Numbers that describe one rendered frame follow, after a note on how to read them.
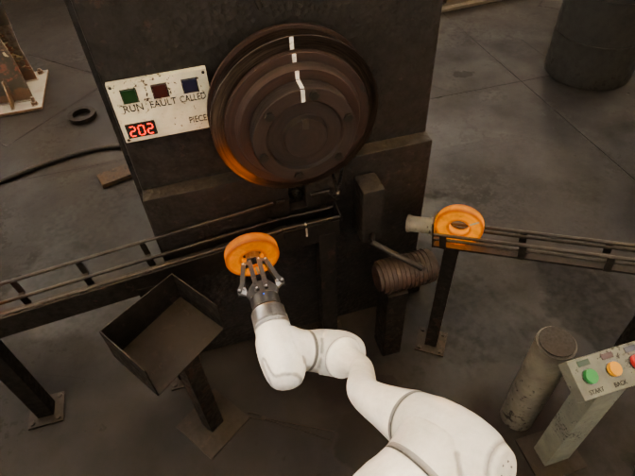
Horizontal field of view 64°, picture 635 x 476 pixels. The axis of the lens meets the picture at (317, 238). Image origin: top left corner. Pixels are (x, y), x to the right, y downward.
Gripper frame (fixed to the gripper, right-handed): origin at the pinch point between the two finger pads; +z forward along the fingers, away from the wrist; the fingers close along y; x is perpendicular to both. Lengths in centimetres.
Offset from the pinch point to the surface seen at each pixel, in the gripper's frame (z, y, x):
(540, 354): -40, 78, -33
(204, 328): -5.3, -18.6, -23.4
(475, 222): -2, 71, -10
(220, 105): 20.3, 0.8, 34.8
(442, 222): 4, 63, -13
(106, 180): 155, -66, -90
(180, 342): -7.7, -26.1, -23.8
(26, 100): 267, -120, -95
